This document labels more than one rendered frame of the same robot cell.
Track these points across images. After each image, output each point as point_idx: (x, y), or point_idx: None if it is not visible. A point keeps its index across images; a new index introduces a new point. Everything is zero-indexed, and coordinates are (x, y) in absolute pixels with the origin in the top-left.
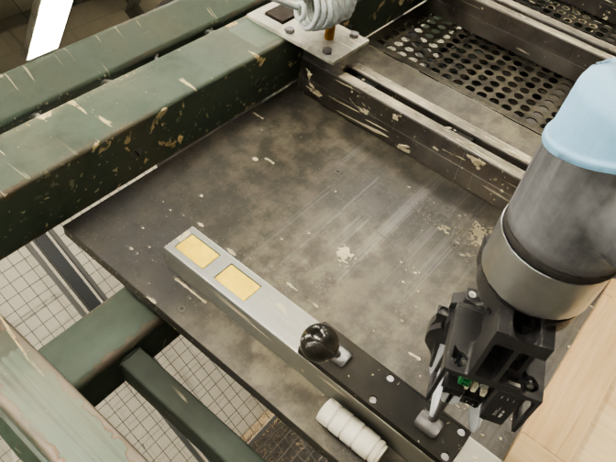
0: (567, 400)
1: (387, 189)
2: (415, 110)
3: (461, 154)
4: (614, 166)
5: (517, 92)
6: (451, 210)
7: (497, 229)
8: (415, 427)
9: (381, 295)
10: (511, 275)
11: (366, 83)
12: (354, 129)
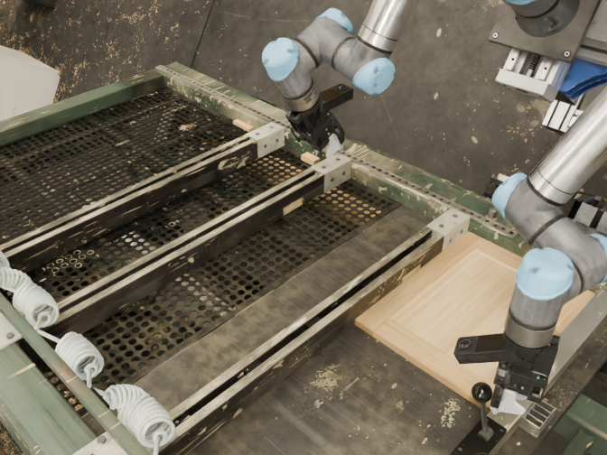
0: (447, 369)
1: (278, 432)
2: (218, 391)
3: (270, 372)
4: (570, 283)
5: (171, 323)
6: (300, 395)
7: (531, 333)
8: (489, 441)
9: (379, 452)
10: (548, 336)
11: (187, 419)
12: (205, 447)
